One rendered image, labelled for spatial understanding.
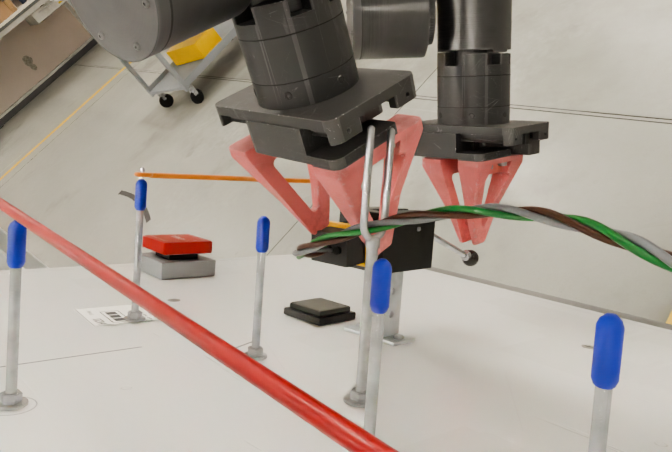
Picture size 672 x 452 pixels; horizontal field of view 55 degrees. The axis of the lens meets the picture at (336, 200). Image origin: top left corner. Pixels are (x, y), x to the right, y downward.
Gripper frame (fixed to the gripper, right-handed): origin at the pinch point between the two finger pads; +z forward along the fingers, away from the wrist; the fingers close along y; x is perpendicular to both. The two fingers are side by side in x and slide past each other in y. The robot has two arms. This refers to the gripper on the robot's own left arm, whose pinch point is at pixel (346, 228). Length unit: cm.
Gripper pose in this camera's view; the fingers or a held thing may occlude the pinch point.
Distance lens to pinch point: 39.8
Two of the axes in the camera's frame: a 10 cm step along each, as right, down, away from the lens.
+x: 6.9, -4.8, 5.4
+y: 6.8, 1.8, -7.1
